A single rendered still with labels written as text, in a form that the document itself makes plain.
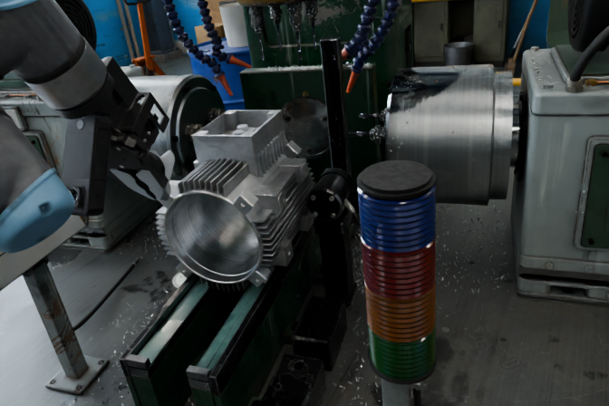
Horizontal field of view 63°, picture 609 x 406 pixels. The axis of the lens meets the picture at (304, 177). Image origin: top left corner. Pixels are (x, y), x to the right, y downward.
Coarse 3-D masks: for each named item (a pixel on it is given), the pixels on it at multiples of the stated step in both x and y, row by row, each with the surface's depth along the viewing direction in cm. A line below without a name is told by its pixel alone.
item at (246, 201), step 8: (288, 144) 82; (288, 152) 82; (296, 152) 82; (176, 192) 72; (248, 192) 68; (160, 200) 72; (168, 200) 71; (240, 200) 67; (248, 200) 67; (256, 200) 68; (240, 208) 67; (248, 208) 67; (184, 272) 77; (192, 272) 76; (256, 272) 72; (264, 272) 72; (256, 280) 73; (264, 280) 72
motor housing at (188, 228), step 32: (224, 160) 74; (192, 192) 69; (224, 192) 67; (288, 192) 76; (160, 224) 74; (192, 224) 80; (224, 224) 86; (256, 224) 69; (288, 224) 75; (192, 256) 77; (224, 256) 80; (256, 256) 78; (224, 288) 76
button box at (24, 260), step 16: (64, 224) 73; (80, 224) 76; (48, 240) 70; (64, 240) 73; (0, 256) 64; (16, 256) 66; (32, 256) 68; (0, 272) 64; (16, 272) 65; (0, 288) 63
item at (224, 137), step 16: (224, 112) 83; (240, 112) 84; (256, 112) 83; (208, 128) 79; (224, 128) 83; (240, 128) 79; (256, 128) 84; (272, 128) 78; (208, 144) 74; (224, 144) 73; (240, 144) 73; (256, 144) 73; (272, 144) 78; (240, 160) 74; (256, 160) 74; (272, 160) 79; (256, 176) 74
